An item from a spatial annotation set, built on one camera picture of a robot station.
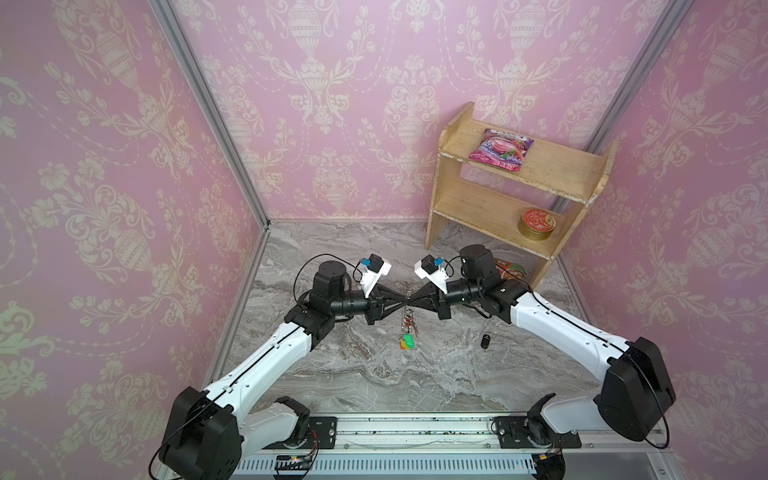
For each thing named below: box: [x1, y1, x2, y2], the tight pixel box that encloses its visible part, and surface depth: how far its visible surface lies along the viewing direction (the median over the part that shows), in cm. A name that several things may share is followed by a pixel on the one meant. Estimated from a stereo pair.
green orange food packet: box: [494, 258, 527, 280], surface depth 107 cm
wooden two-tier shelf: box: [425, 102, 619, 288], surface depth 85 cm
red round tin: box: [517, 208, 557, 241], surface depth 89 cm
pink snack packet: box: [469, 128, 535, 171], surface depth 76 cm
